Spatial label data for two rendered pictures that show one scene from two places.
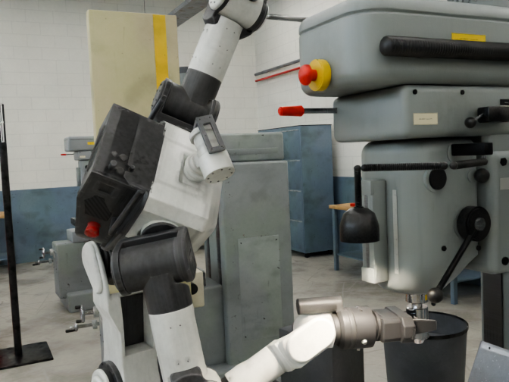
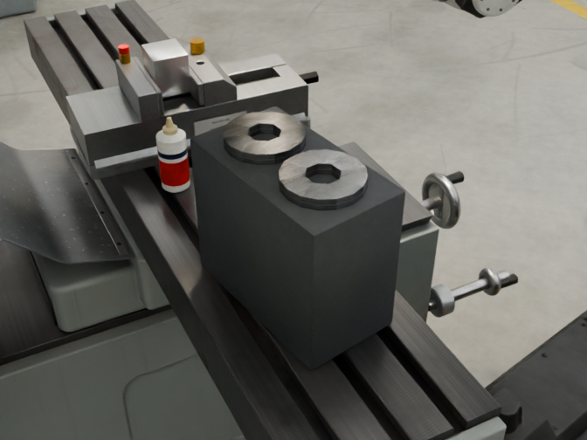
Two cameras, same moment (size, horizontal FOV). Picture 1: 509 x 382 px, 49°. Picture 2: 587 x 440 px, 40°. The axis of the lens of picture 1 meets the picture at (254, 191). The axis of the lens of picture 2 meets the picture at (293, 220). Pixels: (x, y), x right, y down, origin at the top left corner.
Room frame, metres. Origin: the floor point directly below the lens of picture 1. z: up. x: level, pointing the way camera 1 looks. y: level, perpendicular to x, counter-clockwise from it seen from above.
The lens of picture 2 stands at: (2.27, -0.17, 1.57)
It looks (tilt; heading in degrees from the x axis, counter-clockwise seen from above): 38 degrees down; 179
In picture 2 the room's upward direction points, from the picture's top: straight up
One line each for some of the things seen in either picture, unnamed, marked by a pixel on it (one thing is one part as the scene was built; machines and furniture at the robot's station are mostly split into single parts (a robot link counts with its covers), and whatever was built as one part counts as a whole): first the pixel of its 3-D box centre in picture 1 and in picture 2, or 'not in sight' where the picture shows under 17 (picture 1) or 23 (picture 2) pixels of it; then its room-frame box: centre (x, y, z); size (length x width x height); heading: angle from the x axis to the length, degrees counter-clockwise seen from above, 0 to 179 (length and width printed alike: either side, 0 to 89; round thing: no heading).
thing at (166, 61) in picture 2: not in sight; (166, 68); (1.20, -0.34, 1.03); 0.06 x 0.05 x 0.06; 24
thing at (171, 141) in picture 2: not in sight; (172, 152); (1.34, -0.33, 0.97); 0.04 x 0.04 x 0.11
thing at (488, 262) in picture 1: (480, 206); not in sight; (1.29, -0.52, 1.47); 0.24 x 0.19 x 0.26; 26
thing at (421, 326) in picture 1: (423, 327); not in sight; (1.17, -0.34, 1.23); 0.06 x 0.02 x 0.03; 99
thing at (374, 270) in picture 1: (373, 230); not in sight; (1.16, -0.24, 1.45); 0.04 x 0.04 x 0.21; 26
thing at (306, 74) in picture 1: (308, 75); not in sight; (1.09, -0.11, 1.76); 0.04 x 0.03 x 0.04; 26
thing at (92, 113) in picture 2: not in sight; (189, 98); (1.18, -0.32, 0.97); 0.35 x 0.15 x 0.11; 114
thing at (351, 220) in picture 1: (359, 223); not in sight; (1.03, -0.19, 1.48); 0.07 x 0.07 x 0.06
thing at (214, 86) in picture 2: not in sight; (203, 74); (1.17, -0.29, 1.01); 0.12 x 0.06 x 0.04; 24
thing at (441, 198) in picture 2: not in sight; (425, 205); (0.98, 0.11, 0.62); 0.16 x 0.12 x 0.12; 116
